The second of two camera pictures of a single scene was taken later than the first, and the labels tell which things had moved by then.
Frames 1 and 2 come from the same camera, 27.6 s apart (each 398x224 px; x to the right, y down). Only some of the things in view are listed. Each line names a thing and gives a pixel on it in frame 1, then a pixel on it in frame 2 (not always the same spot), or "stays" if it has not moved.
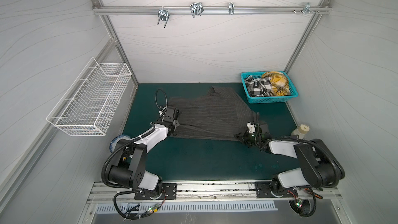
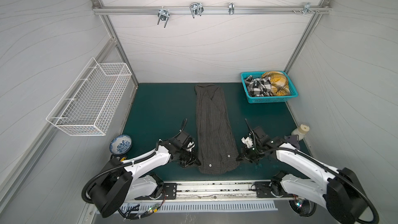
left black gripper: x=176 y=123 -> x=193 y=162
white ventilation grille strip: x=138 y=208 stays
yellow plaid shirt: x=279 y=82 stays
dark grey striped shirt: x=219 y=114 -> x=218 y=150
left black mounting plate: x=169 y=193 stays
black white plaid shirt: x=258 y=87 stays
